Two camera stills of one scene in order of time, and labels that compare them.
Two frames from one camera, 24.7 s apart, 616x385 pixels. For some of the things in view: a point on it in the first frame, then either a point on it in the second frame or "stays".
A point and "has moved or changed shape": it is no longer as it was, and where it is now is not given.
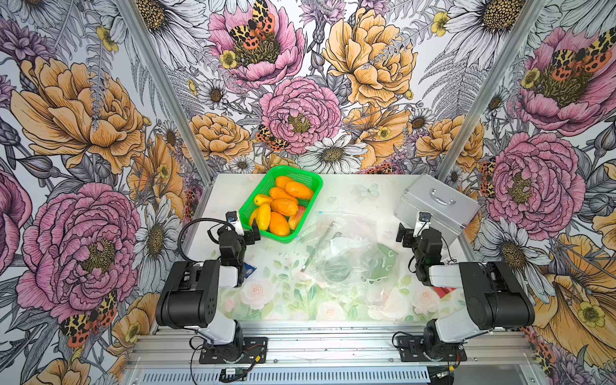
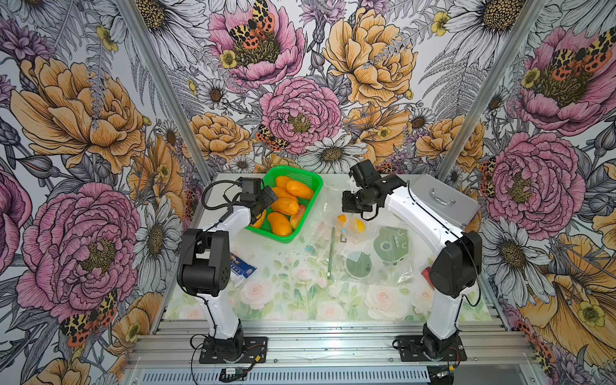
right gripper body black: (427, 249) → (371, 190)
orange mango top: (298, 190) stays
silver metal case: (449, 208) stays
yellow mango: (264, 216) → (360, 225)
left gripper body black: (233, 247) → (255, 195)
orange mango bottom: (278, 224) stays
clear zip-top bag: (347, 254) has moved or changed shape
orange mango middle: (285, 207) stays
